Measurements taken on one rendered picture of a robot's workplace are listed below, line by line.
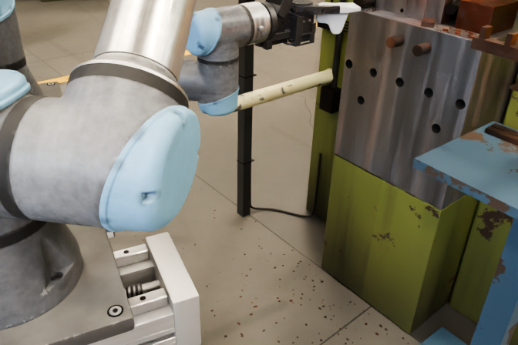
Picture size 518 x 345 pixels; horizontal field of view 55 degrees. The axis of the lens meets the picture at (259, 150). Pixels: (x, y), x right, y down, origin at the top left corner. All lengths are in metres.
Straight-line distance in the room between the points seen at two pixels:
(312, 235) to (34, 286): 1.50
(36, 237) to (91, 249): 0.11
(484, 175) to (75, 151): 0.78
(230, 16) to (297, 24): 0.15
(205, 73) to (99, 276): 0.43
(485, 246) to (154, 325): 1.16
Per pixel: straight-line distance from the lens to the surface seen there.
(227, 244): 1.90
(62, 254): 0.57
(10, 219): 0.52
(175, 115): 0.43
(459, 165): 1.03
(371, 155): 1.45
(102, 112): 0.43
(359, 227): 1.59
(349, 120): 1.47
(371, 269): 1.64
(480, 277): 1.67
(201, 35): 0.85
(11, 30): 0.98
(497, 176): 1.03
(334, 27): 1.02
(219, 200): 2.12
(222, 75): 0.89
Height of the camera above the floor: 1.22
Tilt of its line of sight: 29 degrees down
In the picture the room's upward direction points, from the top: 2 degrees clockwise
